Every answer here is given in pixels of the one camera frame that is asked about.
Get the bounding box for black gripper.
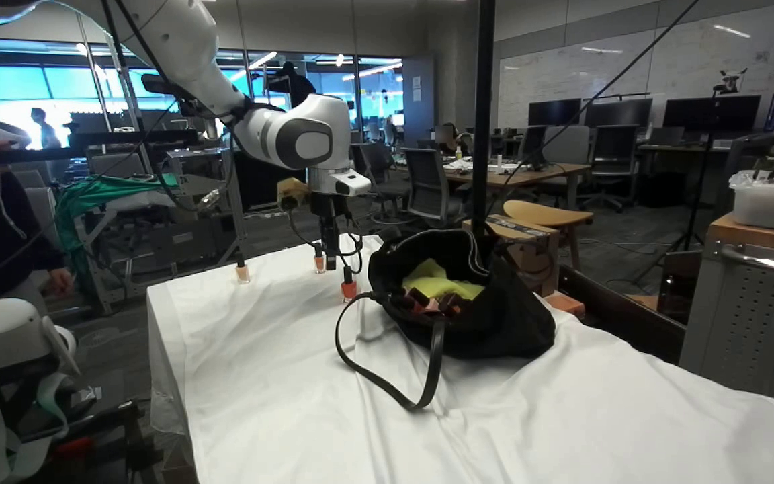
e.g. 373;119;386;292
309;191;360;276

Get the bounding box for dark office chair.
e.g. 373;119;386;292
357;143;411;218

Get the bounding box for black screen on cart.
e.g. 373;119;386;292
235;149;285;215

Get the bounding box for yellow cloth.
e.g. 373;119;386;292
402;254;486;304

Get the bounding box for grey mesh office chair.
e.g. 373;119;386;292
402;144;455;223

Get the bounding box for seated person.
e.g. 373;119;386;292
439;119;474;162

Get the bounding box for black hanging coat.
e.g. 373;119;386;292
267;62;322;110

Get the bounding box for black vertical pole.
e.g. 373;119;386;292
468;0;497;235

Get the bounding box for long wooden desk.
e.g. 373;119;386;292
443;155;591;215

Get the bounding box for round wooden stool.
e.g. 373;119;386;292
501;198;598;270

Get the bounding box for small black computer monitor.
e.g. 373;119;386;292
527;97;587;129

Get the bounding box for white tablecloth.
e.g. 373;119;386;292
146;231;774;484

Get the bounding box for black office chair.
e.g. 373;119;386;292
587;123;640;215

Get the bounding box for standing person in distance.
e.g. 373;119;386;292
29;104;66;153

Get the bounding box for wide black computer monitor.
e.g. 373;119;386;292
661;93;764;140

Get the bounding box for grey cabinet with wooden top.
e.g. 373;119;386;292
678;211;774;398

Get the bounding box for black tripod stand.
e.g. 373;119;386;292
627;66;754;288

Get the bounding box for white plastic container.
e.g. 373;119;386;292
726;166;774;231

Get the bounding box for black handbag with strap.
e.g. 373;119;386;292
332;225;559;414

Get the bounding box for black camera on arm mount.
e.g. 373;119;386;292
140;73;183;97

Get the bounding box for green cables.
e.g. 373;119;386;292
52;171;183;270

